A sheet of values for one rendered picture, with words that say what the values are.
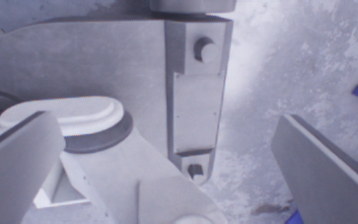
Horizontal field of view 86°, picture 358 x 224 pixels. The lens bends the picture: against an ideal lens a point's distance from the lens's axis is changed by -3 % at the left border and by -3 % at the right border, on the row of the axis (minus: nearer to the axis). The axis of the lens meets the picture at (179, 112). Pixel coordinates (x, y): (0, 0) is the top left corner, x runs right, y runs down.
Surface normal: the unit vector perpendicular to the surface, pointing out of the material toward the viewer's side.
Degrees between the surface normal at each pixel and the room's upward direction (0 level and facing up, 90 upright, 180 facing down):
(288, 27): 0
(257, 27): 0
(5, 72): 0
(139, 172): 90
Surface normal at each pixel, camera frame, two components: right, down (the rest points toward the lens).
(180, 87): 0.19, 0.50
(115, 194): 0.01, -0.86
